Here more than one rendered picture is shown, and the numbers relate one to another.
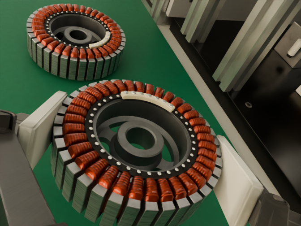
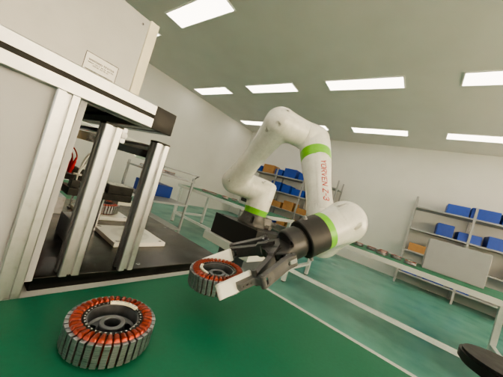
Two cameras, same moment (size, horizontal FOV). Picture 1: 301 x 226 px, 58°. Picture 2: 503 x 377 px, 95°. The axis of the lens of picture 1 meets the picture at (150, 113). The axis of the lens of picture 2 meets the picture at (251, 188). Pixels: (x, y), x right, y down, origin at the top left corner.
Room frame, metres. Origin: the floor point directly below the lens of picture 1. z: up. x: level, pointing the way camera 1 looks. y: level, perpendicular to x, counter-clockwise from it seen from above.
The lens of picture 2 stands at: (0.21, 0.46, 1.01)
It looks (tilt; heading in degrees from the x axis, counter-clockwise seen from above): 1 degrees up; 256
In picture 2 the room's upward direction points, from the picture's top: 17 degrees clockwise
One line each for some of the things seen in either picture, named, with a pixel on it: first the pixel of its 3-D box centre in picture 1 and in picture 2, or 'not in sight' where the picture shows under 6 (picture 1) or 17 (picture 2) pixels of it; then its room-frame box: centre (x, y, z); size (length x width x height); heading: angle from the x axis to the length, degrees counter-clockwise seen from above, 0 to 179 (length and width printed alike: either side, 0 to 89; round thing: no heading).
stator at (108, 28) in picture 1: (77, 40); (111, 327); (0.26, 0.12, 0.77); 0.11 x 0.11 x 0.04
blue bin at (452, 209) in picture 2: not in sight; (456, 211); (-5.24, -3.35, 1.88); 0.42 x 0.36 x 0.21; 40
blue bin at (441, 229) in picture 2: not in sight; (443, 230); (-5.17, -3.44, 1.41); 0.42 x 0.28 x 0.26; 42
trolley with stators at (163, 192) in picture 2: not in sight; (153, 197); (0.71, -3.16, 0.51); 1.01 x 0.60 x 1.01; 130
